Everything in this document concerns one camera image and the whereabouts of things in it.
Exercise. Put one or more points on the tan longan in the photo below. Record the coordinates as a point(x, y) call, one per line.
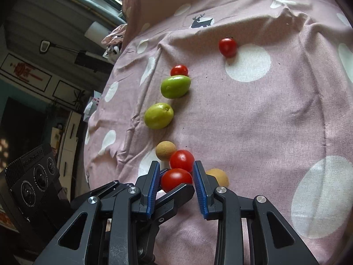
point(220, 177)
point(165, 150)

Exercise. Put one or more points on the black and white bag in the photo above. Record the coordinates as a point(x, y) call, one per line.
point(112, 52)

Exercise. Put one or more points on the red cherry tomato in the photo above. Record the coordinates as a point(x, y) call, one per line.
point(179, 70)
point(181, 160)
point(176, 179)

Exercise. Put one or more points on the white printed plastic bag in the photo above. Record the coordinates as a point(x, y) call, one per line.
point(92, 105)

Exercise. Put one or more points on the elongated green jujube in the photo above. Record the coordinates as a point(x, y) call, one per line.
point(176, 86)

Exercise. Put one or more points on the cherry tomato with stem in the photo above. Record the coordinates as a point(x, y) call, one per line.
point(227, 47)

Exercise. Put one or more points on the white cabinet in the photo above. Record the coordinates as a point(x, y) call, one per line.
point(69, 140)

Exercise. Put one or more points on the round yellow-green jujube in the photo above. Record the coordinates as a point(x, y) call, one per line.
point(159, 116)

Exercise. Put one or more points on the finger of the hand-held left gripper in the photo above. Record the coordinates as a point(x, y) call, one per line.
point(110, 189)
point(176, 196)

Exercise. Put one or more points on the white paper towel roll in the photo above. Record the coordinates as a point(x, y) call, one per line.
point(95, 31)

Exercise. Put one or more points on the pink plastic bag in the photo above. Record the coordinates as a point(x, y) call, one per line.
point(114, 37)

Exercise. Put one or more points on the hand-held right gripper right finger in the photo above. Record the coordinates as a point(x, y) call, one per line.
point(199, 193)

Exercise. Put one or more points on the pink dotted blanket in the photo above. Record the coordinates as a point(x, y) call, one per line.
point(248, 116)

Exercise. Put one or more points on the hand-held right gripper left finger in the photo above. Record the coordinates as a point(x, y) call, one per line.
point(153, 196)

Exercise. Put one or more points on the black printed box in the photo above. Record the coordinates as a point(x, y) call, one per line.
point(35, 182)

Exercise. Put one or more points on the wall poster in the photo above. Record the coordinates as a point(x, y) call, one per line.
point(23, 71)

